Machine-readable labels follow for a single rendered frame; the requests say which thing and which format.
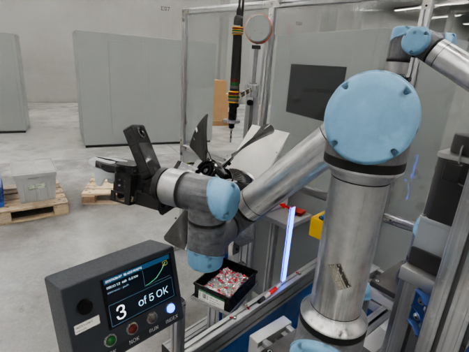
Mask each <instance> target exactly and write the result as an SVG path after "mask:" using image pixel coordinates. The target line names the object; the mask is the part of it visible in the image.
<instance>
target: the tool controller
mask: <svg viewBox="0 0 469 352"><path fill-rule="evenodd" d="M45 286H46V289H47V296H48V300H49V304H50V309H51V313H52V320H53V323H54V329H55V333H56V337H57V343H58V347H59V352H126V351H127V350H129V349H131V348H133V347H134V346H136V345H138V344H139V343H141V342H143V341H144V340H146V339H148V338H150V337H151V336H153V335H155V334H156V333H158V332H160V331H161V330H163V329H165V328H167V327H168V326H170V325H172V324H173V323H176V322H177V321H179V320H180V319H182V318H183V317H184V313H183V307H182V303H181V293H180V289H179V280H178V275H177V266H176V261H175V256H174V247H173V246H172V245H168V244H164V243H162V242H157V241H154V240H147V241H144V242H141V243H139V244H135V245H133V246H130V247H127V248H125V249H121V250H119V251H116V252H113V253H111V254H108V255H105V256H101V257H99V258H96V259H93V260H91V261H87V262H86V263H82V264H79V265H76V266H74V267H70V268H68V269H65V270H62V271H60V272H56V273H54V274H51V275H48V276H46V277H45ZM128 296H130V298H131V305H132V310H133V318H130V319H128V320H127V321H124V322H123V323H121V324H119V325H117V326H115V327H113V328H112V326H111V321H110V314H109V310H108V306H109V305H111V304H113V303H115V302H118V301H120V300H122V299H124V298H127V297H128ZM169 302H173V303H174V304H175V310H174V311H173V312H172V313H171V314H167V313H166V311H165V308H166V305H167V304H168V303H169ZM153 311H154V312H156V313H157V315H158V318H157V320H156V322H155V323H153V324H149V323H147V316H148V315H149V313H151V312H153ZM132 322H136V323H137V324H138V329H137V332H136V333H135V334H134V335H129V334H127V332H126V328H127V327H128V325H129V324H130V323H132ZM112 333H113V334H115V335H116V336H117V341H116V343H115V344H114V346H111V347H106V346H105V345H104V340H105V338H106V337H107V336H108V335H109V334H112Z"/></svg>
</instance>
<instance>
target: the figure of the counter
mask: <svg viewBox="0 0 469 352"><path fill-rule="evenodd" d="M108 310H109V314H110V321H111V326H112V328H113V327H115V326H117V325H119V324H121V323H123V322H124V321H127V320H128V319H130V318H133V310H132V305H131V298H130V296H128V297H127V298H124V299H122V300H120V301H118V302H115V303H113V304H111V305H109V306H108Z"/></svg>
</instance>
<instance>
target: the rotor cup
mask: <svg viewBox="0 0 469 352"><path fill-rule="evenodd" d="M205 168H207V169H208V171H207V172H206V173H205V172H204V169H205ZM195 173H197V174H201V175H206V176H210V177H216V176H215V174H217V175H218V176H219V177H220V178H221V179H233V174H232V173H231V172H230V171H229V170H228V169H227V168H222V167H221V166H220V165H219V164H218V163H217V162H215V160H213V159H206V160H204V161H202V162H201V163H200V164H199V165H198V166H197V168H196V170H195Z"/></svg>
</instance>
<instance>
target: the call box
mask: <svg viewBox="0 0 469 352"><path fill-rule="evenodd" d="M323 214H325V211H323V212H321V213H319V214H317V215H315V216H313V217H311V225H310V230H309V235H310V236H313V237H315V238H317V239H319V240H320V237H321V232H322V225H323V219H321V215H323Z"/></svg>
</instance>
